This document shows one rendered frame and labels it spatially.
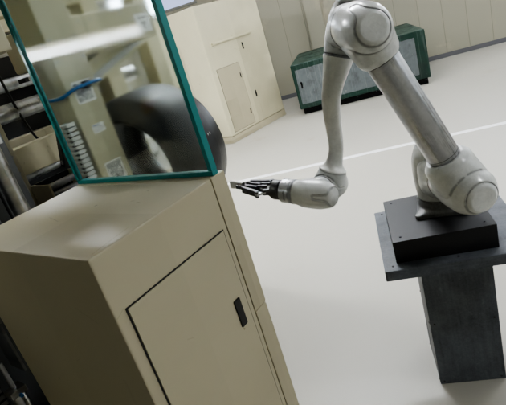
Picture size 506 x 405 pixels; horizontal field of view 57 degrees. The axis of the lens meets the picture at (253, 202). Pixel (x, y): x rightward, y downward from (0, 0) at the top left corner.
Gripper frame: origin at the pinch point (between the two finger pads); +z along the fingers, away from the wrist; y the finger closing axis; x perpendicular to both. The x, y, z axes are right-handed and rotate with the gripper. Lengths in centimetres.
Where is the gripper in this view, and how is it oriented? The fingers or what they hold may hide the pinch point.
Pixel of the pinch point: (238, 185)
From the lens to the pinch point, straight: 183.1
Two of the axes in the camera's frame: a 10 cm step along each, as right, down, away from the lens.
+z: -8.2, -1.2, 5.6
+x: 1.6, 8.9, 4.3
